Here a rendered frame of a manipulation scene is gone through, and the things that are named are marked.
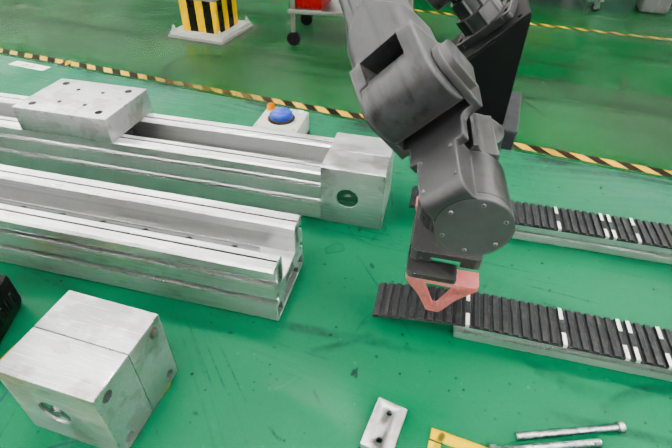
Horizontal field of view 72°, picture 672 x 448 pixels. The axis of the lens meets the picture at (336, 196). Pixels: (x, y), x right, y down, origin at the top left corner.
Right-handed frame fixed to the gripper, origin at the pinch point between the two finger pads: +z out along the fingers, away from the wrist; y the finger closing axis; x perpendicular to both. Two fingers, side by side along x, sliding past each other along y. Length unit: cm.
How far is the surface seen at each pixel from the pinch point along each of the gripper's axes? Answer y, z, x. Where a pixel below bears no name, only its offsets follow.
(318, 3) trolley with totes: -293, 70, -92
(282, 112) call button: -31.2, 0.6, -28.2
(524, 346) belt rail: 3.3, 5.0, 10.6
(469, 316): 2.6, 2.5, 4.2
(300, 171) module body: -13.5, -1.3, -19.7
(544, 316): 0.6, 2.6, 12.3
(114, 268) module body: 4.9, 3.1, -38.2
